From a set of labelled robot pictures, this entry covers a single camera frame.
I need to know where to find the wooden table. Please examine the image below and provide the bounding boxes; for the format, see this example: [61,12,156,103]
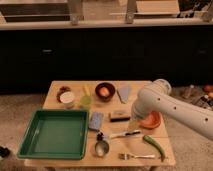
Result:
[24,81,176,169]

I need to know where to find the silver metal fork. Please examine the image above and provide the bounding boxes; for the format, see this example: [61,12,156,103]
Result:
[118,153,155,160]

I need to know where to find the green plastic tray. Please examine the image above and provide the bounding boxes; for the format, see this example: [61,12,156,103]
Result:
[17,109,89,160]

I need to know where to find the green plastic cup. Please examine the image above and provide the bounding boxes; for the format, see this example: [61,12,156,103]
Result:
[80,96,92,109]

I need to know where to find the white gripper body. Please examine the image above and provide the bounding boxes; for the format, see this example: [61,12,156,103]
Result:
[131,99,150,119]

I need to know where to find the white round container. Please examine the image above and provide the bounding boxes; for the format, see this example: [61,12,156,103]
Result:
[60,91,75,108]

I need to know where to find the orange fruit in bowl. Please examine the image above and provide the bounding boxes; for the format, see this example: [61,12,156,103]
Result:
[99,87,109,97]

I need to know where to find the clutter items on floor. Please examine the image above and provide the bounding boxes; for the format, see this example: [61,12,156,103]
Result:
[182,85,213,110]

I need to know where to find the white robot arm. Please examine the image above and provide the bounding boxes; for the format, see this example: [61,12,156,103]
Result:
[131,79,213,141]

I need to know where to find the blue sponge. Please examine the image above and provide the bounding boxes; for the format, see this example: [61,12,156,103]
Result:
[89,112,104,131]

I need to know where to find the black wooden board eraser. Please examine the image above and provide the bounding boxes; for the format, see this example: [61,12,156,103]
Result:
[109,111,130,122]

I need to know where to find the green chili pepper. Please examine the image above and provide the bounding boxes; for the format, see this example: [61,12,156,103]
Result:
[143,135,166,162]

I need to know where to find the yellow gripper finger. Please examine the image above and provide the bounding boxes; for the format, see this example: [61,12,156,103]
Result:
[127,119,139,133]

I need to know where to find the yellow banana toy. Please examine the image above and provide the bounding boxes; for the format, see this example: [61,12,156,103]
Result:
[83,85,91,96]

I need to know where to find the black object on floor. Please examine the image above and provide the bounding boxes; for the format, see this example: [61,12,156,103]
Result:
[0,146,10,158]

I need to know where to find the orange plastic bowl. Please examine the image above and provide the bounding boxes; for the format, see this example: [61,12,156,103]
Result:
[139,111,161,129]

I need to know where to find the grey folded cloth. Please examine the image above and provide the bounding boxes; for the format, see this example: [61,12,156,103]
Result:
[117,86,131,104]

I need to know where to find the dark brown bowl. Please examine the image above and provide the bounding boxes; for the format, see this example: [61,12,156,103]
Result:
[95,82,115,102]

